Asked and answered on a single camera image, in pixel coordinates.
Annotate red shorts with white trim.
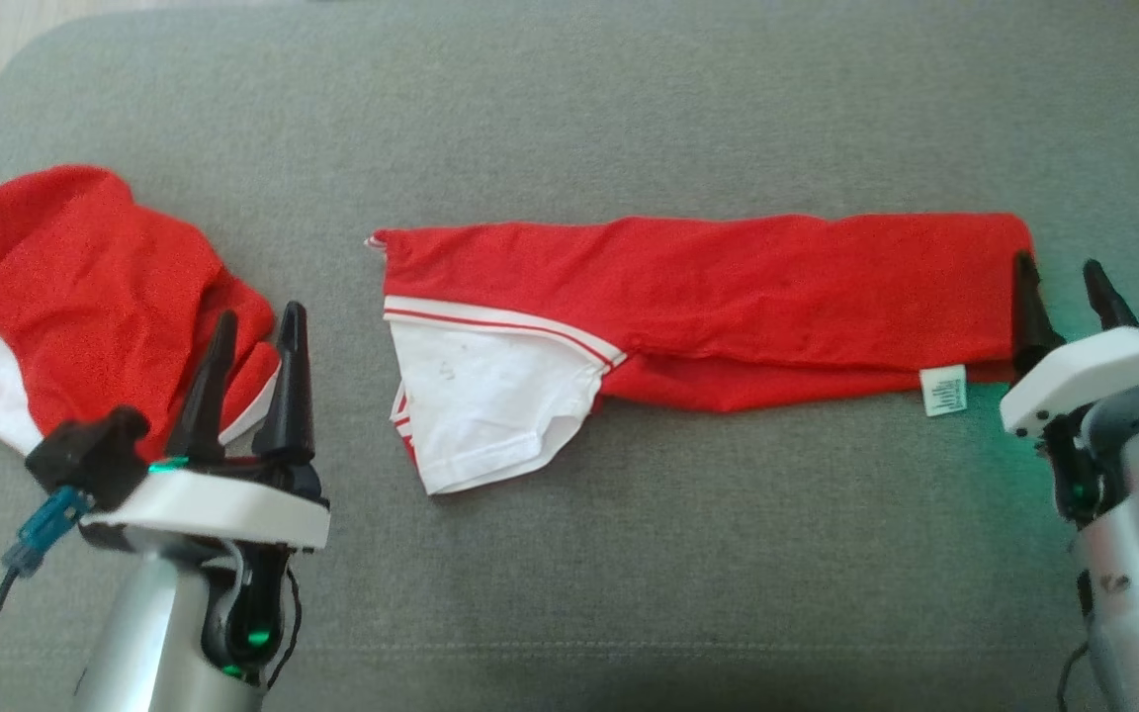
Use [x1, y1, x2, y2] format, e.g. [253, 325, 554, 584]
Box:
[0, 165, 282, 461]

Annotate red T-shirt with white sleeves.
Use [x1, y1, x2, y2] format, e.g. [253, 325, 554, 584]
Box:
[365, 212, 1037, 495]

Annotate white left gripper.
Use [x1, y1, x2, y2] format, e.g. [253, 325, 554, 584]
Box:
[80, 302, 331, 552]

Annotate large grey fabric sofa ottoman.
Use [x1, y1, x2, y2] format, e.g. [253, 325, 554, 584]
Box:
[0, 0, 1139, 712]

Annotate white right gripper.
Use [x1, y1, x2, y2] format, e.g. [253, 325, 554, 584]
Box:
[1000, 252, 1139, 438]

